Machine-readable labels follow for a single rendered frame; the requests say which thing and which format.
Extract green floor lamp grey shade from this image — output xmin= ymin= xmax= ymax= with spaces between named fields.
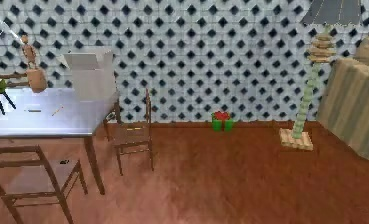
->
xmin=279 ymin=0 xmax=369 ymax=152

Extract brown wooden chair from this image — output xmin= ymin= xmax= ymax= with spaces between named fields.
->
xmin=102 ymin=87 xmax=155 ymax=177
xmin=0 ymin=144 xmax=89 ymax=224

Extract green red gift box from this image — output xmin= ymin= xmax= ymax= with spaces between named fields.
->
xmin=211 ymin=110 xmax=235 ymax=132

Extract white open box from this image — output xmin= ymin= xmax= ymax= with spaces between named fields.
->
xmin=63 ymin=46 xmax=118 ymax=102

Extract brown wooden figure statue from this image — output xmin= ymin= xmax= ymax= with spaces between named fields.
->
xmin=19 ymin=34 xmax=48 ymax=94

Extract grey top wooden table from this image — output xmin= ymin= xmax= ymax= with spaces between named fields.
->
xmin=0 ymin=87 xmax=121 ymax=196

